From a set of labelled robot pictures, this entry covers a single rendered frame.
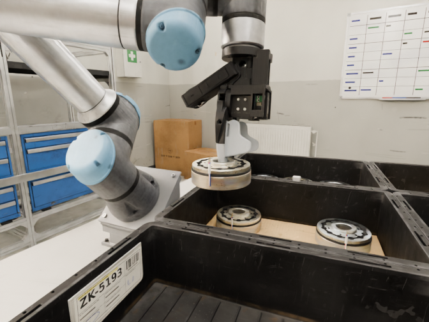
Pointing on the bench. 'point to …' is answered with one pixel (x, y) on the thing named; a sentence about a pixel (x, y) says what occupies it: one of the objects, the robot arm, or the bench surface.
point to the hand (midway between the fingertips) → (225, 164)
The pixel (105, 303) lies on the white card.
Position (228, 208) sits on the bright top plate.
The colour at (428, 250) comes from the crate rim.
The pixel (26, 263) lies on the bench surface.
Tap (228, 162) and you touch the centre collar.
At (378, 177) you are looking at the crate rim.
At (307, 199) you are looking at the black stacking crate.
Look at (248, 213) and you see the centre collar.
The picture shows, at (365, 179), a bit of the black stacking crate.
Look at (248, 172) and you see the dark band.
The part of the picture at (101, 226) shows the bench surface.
